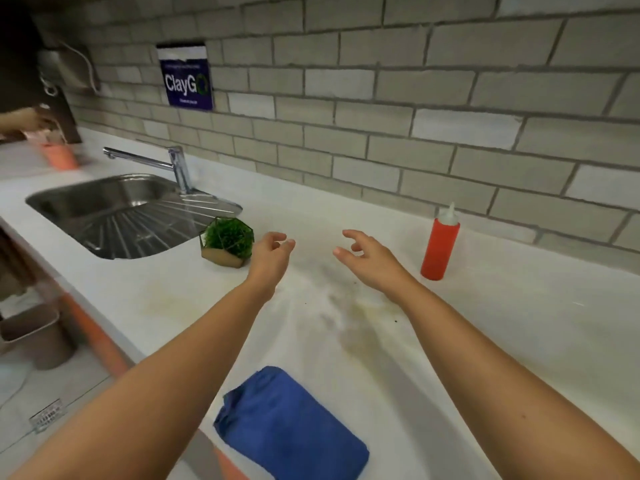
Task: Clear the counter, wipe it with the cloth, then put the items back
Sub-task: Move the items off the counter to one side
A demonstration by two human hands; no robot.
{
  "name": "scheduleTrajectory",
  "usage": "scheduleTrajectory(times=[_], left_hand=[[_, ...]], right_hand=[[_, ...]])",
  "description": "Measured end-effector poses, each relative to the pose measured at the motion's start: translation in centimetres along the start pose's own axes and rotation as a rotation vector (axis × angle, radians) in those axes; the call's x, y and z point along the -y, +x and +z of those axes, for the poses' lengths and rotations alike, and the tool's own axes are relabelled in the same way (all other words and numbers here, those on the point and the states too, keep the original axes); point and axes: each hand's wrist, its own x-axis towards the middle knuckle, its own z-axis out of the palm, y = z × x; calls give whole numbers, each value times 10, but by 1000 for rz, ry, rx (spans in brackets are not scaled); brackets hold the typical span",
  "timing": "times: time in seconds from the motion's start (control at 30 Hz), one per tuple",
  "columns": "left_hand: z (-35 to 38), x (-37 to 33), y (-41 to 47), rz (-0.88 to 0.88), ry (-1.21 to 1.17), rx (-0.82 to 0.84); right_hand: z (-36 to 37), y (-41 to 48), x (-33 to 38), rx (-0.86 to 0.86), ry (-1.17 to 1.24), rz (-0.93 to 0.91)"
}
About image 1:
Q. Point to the grey trash bin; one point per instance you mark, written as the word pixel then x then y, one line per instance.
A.
pixel 40 339

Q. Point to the orange cabinet front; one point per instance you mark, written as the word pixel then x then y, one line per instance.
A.
pixel 100 344

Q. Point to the grey wall dispenser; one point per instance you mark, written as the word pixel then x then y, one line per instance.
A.
pixel 62 69

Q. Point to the person's right hand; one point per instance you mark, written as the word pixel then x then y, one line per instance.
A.
pixel 377 267

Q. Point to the steel sink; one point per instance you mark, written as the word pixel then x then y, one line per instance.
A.
pixel 120 209

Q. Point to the green plant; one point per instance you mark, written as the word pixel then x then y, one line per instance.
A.
pixel 227 237

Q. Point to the steel faucet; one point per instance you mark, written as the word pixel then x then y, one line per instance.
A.
pixel 180 169

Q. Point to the blue wall sign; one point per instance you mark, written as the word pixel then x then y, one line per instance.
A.
pixel 185 79

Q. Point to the white countertop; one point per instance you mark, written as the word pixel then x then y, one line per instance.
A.
pixel 525 304

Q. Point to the blue cloth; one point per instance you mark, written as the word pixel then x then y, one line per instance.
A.
pixel 290 429

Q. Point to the red squeeze bottle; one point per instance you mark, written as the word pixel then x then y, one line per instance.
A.
pixel 440 249

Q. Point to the person's right forearm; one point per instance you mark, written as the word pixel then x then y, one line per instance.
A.
pixel 510 389

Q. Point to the person's left forearm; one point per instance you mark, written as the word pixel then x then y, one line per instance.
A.
pixel 150 394

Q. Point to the metal floor drain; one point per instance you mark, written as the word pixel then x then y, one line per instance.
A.
pixel 46 416

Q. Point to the person's left hand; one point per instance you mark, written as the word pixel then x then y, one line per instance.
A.
pixel 267 267

